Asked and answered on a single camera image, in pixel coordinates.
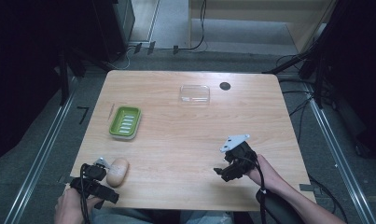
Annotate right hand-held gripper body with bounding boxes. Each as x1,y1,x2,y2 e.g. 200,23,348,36
219,133,258,175

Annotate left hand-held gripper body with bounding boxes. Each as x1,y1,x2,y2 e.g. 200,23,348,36
69,157,111,200

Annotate beige soap bar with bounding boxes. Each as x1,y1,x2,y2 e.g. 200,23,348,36
105,158,130,188

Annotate person's right hand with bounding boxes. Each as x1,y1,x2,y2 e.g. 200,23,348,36
244,154,285,192

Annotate green soap dish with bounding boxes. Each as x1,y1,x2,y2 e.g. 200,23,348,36
108,105,143,140

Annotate clear plastic lid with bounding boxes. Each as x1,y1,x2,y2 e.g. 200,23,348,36
179,84,211,106

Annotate black metal stand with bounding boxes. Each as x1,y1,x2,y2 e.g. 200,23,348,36
56,46,115,106
262,0,376,110

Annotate beige wooden cabinet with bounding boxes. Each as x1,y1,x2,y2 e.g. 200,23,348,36
188,0,337,54

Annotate dark cabinet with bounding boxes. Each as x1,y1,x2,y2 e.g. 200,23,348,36
91,0,136,63

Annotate left hand-held gripper cable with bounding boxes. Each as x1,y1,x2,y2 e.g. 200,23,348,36
79,162,91,224

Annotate hand-held gripper cable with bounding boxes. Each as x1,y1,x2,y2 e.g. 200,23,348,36
79,162,91,224
238,156,268,224

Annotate right hand-held gripper cable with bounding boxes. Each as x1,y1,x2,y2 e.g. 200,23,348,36
238,156,268,224

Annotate metal floor rail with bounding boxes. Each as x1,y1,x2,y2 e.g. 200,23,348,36
3,77,80,224
302,83,376,224

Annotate black floor cables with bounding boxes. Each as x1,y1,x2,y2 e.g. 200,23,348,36
275,54,320,145

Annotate black floor cable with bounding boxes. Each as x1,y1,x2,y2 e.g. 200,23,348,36
307,174,349,224

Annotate black hanging cable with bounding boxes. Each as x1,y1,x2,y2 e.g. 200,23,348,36
175,0,208,52

